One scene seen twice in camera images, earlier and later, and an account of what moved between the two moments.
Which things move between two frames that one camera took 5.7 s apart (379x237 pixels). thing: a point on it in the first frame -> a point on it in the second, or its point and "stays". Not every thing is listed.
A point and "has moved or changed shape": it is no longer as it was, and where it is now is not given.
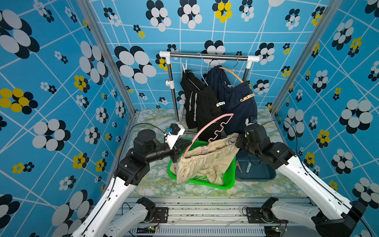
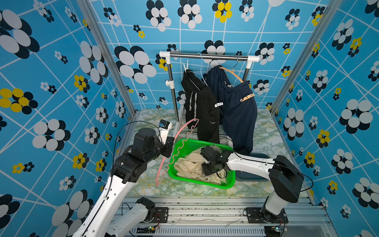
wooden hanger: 232,72 stays
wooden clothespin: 248,97 stays
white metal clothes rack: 170,83 stays
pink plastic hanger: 214,133 -> 178,149
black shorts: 202,107 stays
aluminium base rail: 220,217 stays
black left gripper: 177,148 -> 169,143
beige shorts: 210,161 has moved or changed shape
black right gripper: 241,137 -> 205,172
